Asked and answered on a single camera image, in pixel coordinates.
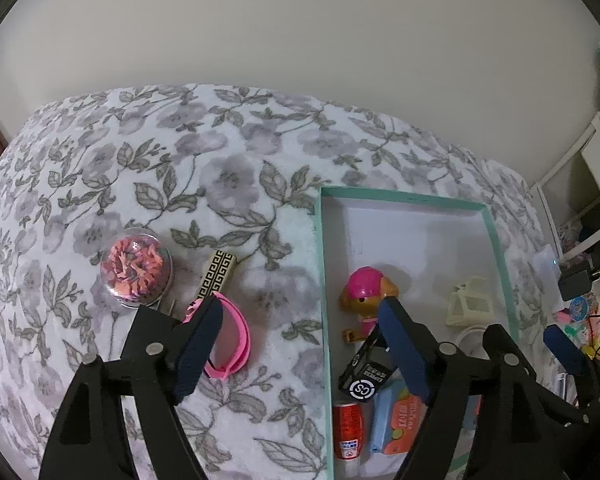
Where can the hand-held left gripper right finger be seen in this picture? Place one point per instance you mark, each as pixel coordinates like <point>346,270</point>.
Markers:
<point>405,355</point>

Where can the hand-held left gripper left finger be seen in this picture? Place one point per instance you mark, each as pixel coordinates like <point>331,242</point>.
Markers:
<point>200,350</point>

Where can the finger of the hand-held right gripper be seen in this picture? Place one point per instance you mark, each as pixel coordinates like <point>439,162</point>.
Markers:
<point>565,355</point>

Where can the black toy car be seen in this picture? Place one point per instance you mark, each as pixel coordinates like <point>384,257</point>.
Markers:
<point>362,385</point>

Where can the large orange and blue box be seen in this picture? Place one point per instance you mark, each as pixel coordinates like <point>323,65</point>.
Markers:
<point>395,425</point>

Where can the small orange and blue box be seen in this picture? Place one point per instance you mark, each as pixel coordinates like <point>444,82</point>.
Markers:
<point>472,410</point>

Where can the red bottle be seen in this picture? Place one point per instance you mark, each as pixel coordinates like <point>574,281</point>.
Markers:
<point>347,425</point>

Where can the teal cardboard box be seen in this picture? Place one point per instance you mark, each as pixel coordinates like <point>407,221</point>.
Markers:
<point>405,230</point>

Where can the pink watch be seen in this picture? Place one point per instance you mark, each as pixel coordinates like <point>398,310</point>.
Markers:
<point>240,335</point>

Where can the pile of colourful toys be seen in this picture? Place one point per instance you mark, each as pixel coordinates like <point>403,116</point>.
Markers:
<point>580,310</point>

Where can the black power adapter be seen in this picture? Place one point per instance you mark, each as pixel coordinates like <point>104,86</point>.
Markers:
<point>575,284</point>

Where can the pink dog toy figure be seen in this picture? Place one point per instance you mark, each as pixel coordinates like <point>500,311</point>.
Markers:
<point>365,287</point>

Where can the white plug device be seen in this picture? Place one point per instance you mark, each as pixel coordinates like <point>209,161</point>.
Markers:
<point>547,262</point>

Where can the round clear case pink contents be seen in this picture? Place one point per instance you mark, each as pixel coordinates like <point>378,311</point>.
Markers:
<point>135,265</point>

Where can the grey floral blanket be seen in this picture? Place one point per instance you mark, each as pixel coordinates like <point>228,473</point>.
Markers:
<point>80,185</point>

